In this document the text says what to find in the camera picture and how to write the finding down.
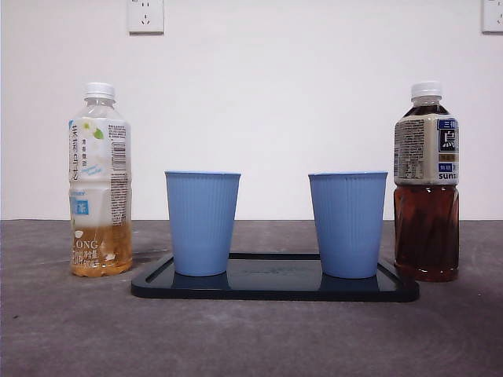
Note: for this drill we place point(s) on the dark oolong tea bottle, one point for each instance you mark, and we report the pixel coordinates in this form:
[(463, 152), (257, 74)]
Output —
[(426, 228)]

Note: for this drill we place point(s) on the dark rectangular tray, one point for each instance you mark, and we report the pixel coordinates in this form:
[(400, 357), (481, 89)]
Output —
[(275, 284)]

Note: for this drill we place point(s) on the pale jasmine tea bottle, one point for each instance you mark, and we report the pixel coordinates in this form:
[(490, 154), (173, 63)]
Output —
[(100, 188)]

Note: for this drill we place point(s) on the blue ribbed plastic cup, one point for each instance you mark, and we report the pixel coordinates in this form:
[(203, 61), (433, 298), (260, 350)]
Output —
[(347, 225), (201, 224)]

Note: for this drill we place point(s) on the white wall socket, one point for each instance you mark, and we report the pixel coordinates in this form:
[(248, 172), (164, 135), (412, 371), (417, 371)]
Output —
[(145, 17), (493, 17)]

